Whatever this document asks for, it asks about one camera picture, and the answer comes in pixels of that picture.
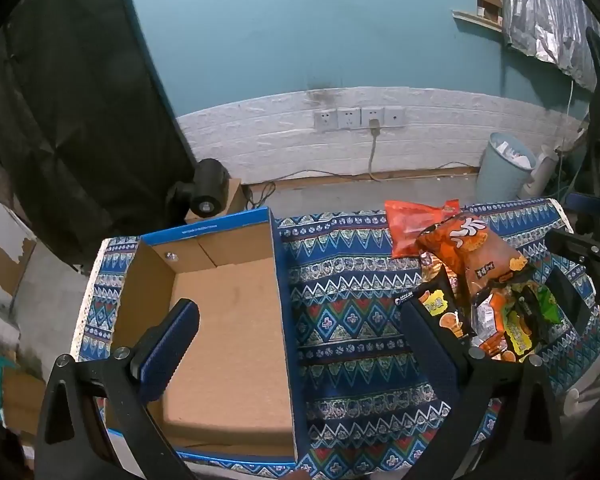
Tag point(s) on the orange and yellow snack packet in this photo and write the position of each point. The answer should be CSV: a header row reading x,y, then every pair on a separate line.
x,y
490,315

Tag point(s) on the white plastic bottle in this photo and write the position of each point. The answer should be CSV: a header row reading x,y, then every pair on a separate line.
x,y
542,172

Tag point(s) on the brown cardboard sheet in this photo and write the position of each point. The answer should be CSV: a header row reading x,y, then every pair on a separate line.
x,y
22,400

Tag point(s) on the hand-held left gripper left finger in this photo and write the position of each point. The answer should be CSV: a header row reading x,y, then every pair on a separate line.
x,y
172,340

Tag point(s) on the green snack packet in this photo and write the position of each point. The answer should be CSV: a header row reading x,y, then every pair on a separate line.
x,y
547,305

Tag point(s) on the small brown cardboard box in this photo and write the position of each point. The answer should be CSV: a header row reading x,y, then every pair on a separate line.
x,y
235,195

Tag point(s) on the red snack packet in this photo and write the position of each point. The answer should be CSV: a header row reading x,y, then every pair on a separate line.
x,y
410,230

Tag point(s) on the light blue trash bin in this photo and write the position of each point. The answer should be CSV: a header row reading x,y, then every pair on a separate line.
x,y
500,175

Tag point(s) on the blue patterned tablecloth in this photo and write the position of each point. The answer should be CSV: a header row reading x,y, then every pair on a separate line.
x,y
350,310

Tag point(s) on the silver foil sheet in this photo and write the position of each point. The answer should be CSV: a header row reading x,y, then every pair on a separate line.
x,y
545,10

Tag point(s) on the white wall outlet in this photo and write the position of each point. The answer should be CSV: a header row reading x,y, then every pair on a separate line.
x,y
349,119
372,112
325,121
394,116

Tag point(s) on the blue-edged cardboard box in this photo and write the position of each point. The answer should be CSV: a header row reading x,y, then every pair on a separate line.
x,y
230,335

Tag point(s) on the orange packet with white characters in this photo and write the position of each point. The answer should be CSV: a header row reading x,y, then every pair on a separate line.
x,y
480,255

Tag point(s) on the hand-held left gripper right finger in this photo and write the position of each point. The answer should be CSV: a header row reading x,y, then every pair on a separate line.
x,y
430,355

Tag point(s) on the black snack packet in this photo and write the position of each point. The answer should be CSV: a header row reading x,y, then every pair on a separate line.
x,y
440,305

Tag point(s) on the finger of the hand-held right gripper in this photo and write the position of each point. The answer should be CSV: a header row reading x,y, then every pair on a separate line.
x,y
575,246
582,310

